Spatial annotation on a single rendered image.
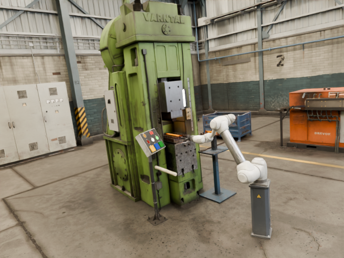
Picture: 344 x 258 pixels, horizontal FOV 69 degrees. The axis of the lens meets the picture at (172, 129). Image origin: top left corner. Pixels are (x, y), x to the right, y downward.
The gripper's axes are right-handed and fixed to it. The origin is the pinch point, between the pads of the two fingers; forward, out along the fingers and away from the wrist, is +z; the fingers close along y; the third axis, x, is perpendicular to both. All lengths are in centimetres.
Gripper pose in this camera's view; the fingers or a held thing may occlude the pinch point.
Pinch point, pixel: (182, 136)
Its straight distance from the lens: 350.1
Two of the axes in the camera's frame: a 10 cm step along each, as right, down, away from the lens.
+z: -6.0, -0.9, 7.9
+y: 7.9, -1.9, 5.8
